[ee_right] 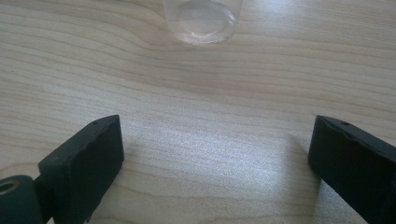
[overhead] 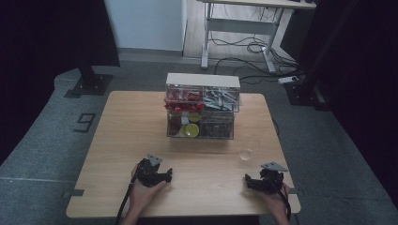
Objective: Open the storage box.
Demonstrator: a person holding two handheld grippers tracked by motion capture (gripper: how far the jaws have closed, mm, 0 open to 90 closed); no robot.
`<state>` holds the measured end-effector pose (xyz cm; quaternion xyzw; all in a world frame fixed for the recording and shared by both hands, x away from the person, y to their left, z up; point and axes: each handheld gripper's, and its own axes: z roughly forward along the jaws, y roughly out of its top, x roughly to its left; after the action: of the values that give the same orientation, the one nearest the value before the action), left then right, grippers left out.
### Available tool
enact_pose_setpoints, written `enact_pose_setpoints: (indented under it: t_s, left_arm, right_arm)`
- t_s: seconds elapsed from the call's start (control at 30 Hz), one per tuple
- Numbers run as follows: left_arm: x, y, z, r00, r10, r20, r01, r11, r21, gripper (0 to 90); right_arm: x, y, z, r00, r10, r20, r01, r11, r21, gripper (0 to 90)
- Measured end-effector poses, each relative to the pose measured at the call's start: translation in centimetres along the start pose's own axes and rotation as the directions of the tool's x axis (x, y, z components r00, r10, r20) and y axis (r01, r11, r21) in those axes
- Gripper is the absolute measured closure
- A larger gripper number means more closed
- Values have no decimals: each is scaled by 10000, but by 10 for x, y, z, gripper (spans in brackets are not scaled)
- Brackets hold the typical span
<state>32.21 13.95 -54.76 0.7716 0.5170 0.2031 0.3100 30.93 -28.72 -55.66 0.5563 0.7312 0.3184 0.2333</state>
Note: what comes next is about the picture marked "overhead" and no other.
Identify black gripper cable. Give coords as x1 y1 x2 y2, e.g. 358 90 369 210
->
115 174 139 225
271 177 293 221

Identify black metal stand foot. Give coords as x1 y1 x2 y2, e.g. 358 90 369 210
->
283 74 333 113

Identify white power strip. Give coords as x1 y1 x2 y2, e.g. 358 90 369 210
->
277 75 300 85

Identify black curtain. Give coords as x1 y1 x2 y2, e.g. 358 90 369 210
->
0 0 121 165
280 0 398 201

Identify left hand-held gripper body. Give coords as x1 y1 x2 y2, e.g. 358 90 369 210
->
135 153 167 188

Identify dark red round capsule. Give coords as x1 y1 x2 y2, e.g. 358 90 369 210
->
168 116 183 132

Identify black floor cables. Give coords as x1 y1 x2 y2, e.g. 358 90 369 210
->
208 4 306 86

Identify person's right hand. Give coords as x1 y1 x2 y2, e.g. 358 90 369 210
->
260 183 291 220

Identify pile of red packets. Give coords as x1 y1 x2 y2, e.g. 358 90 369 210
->
164 87 206 113

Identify clear acrylic drawer organizer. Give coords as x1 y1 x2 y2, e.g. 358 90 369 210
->
164 72 242 141

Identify white metal frame desk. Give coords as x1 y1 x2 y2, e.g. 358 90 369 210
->
196 0 317 75

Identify black stand base plate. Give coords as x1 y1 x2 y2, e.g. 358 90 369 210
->
63 64 114 99

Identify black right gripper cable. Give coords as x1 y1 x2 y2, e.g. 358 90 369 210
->
271 177 293 221

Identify person's left hand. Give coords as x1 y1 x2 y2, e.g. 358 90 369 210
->
128 163 167 217

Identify pile of silver packets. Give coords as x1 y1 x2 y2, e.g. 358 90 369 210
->
203 87 240 113

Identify clear drinking glass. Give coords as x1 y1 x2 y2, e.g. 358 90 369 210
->
238 137 262 162

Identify grey tape strip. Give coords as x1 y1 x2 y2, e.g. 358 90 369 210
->
287 187 305 198
62 188 85 200

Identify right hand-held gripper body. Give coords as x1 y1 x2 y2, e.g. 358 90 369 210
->
257 160 289 195

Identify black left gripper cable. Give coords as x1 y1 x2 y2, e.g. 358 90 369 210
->
115 174 139 225

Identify pile of dark packets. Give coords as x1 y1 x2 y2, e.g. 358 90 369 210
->
200 119 235 139

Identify yellow-green round capsule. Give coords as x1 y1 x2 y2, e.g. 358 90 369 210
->
188 112 203 124
184 123 201 139

